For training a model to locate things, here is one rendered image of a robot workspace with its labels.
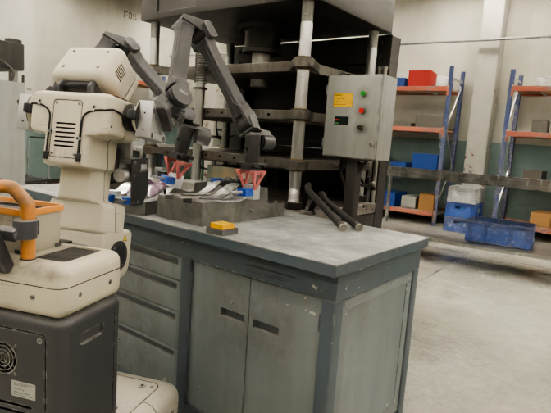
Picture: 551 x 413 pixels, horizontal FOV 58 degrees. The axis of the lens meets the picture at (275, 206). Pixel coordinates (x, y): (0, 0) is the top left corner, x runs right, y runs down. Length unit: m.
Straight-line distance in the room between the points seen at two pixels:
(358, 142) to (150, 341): 1.31
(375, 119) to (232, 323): 1.17
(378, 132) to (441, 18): 6.43
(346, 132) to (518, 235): 3.08
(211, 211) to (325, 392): 0.76
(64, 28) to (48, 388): 9.20
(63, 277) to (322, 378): 0.82
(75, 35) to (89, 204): 8.79
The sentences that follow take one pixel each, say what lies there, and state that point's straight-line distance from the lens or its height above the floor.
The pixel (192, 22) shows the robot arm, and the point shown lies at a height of 1.53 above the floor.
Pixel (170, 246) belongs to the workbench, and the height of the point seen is 0.70.
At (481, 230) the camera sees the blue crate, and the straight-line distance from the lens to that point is 5.28.
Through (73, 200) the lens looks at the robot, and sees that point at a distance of 1.68.
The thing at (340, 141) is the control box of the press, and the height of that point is 1.15.
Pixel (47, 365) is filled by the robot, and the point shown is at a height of 0.58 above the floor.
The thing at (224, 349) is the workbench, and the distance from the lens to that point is 1.86.
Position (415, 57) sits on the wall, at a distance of 8.74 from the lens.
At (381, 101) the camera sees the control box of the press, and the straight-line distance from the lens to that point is 2.40.
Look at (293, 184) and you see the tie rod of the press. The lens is 2.47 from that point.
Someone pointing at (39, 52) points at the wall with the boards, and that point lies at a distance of 9.95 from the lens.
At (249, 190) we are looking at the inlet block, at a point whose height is 0.95.
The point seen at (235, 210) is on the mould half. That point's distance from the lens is 1.97.
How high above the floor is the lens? 1.14
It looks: 8 degrees down
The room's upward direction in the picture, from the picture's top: 4 degrees clockwise
